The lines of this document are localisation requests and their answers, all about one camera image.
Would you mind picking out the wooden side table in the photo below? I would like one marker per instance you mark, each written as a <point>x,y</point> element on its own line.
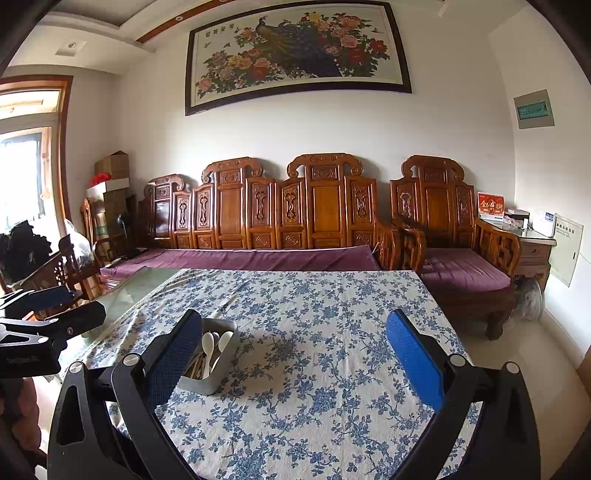
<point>535,256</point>

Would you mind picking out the purple armchair cushion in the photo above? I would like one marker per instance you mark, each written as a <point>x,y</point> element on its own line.
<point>464,270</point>

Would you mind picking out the light wooden chair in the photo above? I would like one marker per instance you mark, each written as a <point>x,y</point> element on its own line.
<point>92,230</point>

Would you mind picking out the purple bench cushion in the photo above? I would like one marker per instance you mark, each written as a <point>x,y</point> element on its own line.
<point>240,258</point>

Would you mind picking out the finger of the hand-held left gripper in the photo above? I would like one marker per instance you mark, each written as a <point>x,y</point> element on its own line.
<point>46,297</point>
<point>76,318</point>

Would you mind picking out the blue floral tablecloth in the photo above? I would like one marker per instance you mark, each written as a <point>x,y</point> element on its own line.
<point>323,323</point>

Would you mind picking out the dark wooden chair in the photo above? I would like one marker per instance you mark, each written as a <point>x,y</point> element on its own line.
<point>55,277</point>

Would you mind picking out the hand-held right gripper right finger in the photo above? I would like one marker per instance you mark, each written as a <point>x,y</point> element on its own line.
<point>415,362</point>

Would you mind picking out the carved wooden sofa bench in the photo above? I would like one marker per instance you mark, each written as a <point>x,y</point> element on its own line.
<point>277,207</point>

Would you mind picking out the black cloth heap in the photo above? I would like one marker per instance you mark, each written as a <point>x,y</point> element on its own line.
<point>23,251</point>

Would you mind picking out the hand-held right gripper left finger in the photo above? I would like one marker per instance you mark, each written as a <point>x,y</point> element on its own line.
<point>173,364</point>

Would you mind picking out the red artificial flowers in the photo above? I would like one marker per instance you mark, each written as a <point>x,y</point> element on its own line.
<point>101,179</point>

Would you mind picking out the wooden window frame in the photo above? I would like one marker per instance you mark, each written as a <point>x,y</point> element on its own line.
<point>64,147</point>

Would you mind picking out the carved wooden armchair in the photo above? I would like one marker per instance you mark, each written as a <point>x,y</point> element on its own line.
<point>438,207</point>

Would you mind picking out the brown cardboard box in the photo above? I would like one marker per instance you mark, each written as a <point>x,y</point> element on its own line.
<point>113,165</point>

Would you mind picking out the white wall cabinet door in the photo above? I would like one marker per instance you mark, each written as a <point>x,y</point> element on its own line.
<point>567,249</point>

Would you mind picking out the white desktop device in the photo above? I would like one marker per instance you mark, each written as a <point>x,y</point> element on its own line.
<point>543,222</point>

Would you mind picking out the red desk calendar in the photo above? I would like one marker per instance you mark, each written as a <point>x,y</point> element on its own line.
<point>490,206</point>

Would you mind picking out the clear plastic bag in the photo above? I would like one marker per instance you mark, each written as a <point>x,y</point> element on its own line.
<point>528,297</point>

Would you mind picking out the black desk lamp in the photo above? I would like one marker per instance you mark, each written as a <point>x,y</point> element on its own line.
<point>125,221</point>

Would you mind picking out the ceiling light fixture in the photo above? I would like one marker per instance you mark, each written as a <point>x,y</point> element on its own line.
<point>70,47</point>

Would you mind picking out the grey utensil box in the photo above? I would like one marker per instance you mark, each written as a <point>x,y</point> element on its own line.
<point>221,369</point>

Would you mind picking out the white flat box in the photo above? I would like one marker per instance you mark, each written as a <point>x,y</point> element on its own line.
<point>111,188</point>

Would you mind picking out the cream chopstick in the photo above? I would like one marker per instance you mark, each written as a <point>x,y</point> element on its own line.
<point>203,364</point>

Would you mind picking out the grey wall panel box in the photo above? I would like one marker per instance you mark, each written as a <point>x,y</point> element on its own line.
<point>534,108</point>

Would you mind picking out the framed peacock painting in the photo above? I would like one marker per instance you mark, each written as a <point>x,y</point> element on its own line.
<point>300,50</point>

